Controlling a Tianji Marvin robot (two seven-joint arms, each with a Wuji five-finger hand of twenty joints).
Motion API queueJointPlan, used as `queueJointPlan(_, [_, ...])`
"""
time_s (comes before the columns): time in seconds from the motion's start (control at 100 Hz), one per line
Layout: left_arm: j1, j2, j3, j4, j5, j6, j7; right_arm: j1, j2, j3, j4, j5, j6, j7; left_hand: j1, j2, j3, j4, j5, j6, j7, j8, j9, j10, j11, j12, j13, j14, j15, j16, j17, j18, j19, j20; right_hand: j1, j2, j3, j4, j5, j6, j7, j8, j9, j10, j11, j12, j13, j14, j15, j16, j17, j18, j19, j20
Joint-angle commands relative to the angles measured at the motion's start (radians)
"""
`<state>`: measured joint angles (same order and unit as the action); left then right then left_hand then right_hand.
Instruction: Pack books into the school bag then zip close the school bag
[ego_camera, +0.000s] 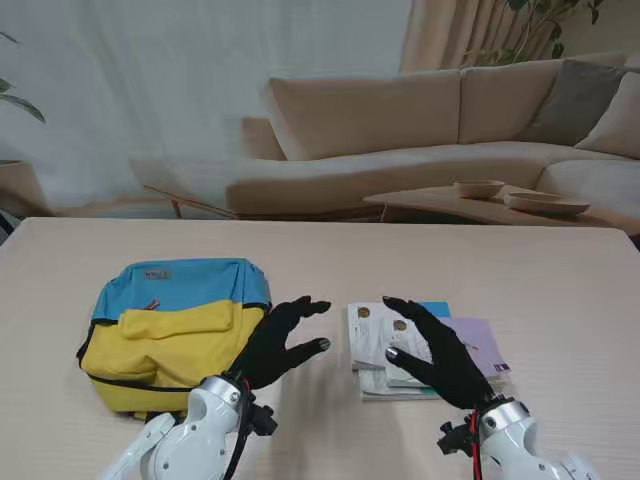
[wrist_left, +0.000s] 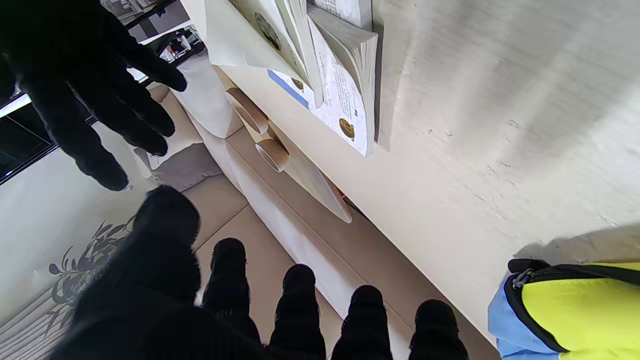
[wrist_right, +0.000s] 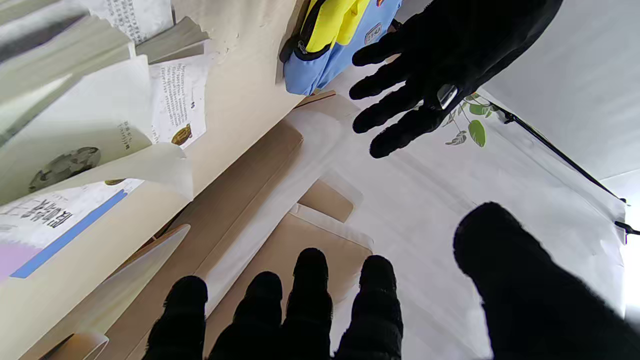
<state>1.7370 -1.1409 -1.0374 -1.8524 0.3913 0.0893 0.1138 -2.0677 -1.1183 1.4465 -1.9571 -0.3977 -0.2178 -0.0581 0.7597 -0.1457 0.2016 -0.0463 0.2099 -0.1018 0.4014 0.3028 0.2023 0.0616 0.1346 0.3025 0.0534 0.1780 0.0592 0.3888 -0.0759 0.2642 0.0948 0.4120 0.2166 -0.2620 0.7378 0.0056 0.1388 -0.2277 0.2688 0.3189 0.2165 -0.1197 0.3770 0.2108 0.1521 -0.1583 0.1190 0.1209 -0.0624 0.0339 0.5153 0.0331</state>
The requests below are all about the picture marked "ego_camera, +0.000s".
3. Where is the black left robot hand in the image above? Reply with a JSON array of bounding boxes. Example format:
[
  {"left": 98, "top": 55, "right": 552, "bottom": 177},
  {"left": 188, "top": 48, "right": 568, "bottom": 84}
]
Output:
[{"left": 230, "top": 294, "right": 334, "bottom": 390}]

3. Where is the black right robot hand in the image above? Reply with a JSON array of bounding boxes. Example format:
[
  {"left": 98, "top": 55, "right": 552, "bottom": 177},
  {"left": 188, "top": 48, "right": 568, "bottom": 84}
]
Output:
[{"left": 382, "top": 295, "right": 494, "bottom": 411}]

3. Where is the purple and white cover book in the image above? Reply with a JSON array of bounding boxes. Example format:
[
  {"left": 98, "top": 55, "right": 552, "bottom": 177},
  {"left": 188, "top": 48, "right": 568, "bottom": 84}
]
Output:
[{"left": 347, "top": 301, "right": 512, "bottom": 386}]

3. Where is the blue and yellow school bag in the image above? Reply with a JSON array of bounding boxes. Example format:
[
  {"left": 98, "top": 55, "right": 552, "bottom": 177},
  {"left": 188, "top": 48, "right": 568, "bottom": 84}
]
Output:
[{"left": 75, "top": 257, "right": 274, "bottom": 421}]

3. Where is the teal and white cover book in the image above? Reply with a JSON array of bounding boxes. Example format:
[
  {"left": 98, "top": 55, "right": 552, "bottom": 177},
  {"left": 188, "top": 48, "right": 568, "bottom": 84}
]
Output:
[{"left": 358, "top": 367, "right": 506, "bottom": 403}]

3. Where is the wooden coffee table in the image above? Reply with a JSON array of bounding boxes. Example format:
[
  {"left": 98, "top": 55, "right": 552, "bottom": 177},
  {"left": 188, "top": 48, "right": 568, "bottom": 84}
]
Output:
[{"left": 363, "top": 183, "right": 640, "bottom": 236}]

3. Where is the small deep wooden bowl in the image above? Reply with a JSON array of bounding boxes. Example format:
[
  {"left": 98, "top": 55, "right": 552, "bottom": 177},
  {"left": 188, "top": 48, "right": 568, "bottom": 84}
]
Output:
[{"left": 453, "top": 179, "right": 506, "bottom": 200}]

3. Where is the wide shallow wooden bowl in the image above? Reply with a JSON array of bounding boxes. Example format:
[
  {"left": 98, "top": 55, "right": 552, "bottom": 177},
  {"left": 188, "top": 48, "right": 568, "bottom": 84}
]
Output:
[{"left": 502, "top": 192, "right": 592, "bottom": 216}]

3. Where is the beige corner sofa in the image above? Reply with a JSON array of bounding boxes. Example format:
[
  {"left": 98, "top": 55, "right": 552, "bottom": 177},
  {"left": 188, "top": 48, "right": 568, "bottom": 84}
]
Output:
[{"left": 128, "top": 52, "right": 640, "bottom": 221}]

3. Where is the grey sofa cushion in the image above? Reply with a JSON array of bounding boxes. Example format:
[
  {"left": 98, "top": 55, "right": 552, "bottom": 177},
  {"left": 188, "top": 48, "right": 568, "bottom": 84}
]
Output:
[{"left": 519, "top": 58, "right": 634, "bottom": 147}]

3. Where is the white sheer curtain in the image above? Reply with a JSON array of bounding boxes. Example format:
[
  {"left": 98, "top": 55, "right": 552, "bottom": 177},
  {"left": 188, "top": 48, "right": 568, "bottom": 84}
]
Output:
[{"left": 0, "top": 0, "right": 416, "bottom": 211}]

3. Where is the cream sofa cushion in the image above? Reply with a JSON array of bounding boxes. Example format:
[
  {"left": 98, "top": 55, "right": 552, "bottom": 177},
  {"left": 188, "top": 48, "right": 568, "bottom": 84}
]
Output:
[{"left": 574, "top": 71, "right": 640, "bottom": 161}]

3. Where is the beige plant pot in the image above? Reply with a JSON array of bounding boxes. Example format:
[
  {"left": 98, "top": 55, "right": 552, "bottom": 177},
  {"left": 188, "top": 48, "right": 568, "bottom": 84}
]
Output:
[{"left": 0, "top": 159, "right": 51, "bottom": 217}]

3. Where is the beige curtain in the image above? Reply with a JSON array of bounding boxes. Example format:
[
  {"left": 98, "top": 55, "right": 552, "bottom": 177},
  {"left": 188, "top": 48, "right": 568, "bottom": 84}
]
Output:
[{"left": 398, "top": 0, "right": 640, "bottom": 74}]

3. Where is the tall green leafy plant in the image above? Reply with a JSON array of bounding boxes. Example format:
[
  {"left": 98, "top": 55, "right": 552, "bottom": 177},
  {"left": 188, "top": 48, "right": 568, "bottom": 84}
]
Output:
[{"left": 462, "top": 0, "right": 606, "bottom": 69}]

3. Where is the green plant with long leaves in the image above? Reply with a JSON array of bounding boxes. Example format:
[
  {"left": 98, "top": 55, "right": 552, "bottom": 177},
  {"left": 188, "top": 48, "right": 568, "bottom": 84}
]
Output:
[{"left": 0, "top": 32, "right": 47, "bottom": 124}]

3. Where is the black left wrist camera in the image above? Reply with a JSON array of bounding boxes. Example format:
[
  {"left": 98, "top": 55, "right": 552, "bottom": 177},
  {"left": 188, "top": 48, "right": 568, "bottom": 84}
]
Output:
[{"left": 247, "top": 402, "right": 279, "bottom": 436}]

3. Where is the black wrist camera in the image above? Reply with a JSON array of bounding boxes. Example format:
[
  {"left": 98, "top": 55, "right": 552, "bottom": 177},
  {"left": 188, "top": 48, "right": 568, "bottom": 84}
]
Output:
[
  {"left": 247, "top": 402, "right": 279, "bottom": 436},
  {"left": 436, "top": 421, "right": 474, "bottom": 457}
]

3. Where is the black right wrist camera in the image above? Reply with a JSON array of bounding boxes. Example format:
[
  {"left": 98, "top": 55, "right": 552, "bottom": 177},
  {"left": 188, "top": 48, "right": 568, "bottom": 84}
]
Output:
[{"left": 436, "top": 421, "right": 474, "bottom": 457}]

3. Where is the left arm red black cable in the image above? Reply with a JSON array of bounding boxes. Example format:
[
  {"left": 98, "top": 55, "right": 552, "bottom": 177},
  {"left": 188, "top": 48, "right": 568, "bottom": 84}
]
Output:
[{"left": 227, "top": 379, "right": 252, "bottom": 480}]

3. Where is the arm red black cable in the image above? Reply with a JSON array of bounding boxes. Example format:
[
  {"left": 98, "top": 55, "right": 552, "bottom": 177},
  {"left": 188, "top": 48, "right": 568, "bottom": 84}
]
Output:
[
  {"left": 227, "top": 379, "right": 252, "bottom": 480},
  {"left": 467, "top": 409, "right": 485, "bottom": 480}
]

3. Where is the right arm red black cable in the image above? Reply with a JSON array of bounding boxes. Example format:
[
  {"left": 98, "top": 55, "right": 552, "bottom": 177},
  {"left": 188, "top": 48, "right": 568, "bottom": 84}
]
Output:
[{"left": 467, "top": 409, "right": 485, "bottom": 480}]

